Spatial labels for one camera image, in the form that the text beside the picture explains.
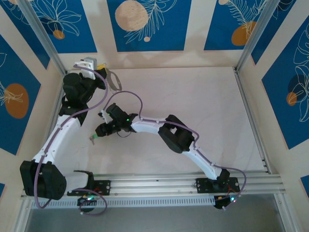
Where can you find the aluminium side rail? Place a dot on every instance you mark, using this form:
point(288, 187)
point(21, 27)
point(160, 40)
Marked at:
point(251, 120)
point(55, 113)

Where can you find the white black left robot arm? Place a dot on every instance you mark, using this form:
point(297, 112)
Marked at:
point(55, 140)

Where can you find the short aluminium frame post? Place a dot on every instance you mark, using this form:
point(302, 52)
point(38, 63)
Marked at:
point(286, 215)
point(21, 217)

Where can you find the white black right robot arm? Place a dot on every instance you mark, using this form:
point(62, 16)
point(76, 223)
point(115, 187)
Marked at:
point(147, 125)

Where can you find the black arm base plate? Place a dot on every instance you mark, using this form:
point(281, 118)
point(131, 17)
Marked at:
point(205, 186)
point(103, 187)

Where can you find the grey metal panel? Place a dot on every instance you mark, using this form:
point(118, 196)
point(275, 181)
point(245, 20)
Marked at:
point(154, 222)

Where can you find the wide aluminium base rail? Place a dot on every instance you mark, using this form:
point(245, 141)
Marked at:
point(154, 186)

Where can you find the key with green tag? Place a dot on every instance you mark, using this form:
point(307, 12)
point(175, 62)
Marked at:
point(92, 140)

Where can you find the black controller board box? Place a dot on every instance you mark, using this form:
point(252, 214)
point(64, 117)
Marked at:
point(220, 203)
point(83, 201)

